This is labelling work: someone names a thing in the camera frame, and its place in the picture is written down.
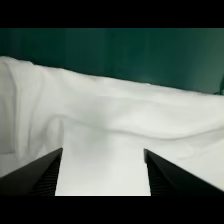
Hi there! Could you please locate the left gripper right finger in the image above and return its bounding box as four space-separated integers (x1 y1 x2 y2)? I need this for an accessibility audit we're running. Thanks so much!
143 148 224 197

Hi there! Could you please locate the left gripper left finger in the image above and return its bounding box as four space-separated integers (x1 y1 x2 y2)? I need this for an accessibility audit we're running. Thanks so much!
0 147 64 197

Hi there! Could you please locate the white shirt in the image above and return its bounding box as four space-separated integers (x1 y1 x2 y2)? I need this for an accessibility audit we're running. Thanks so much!
0 55 224 197

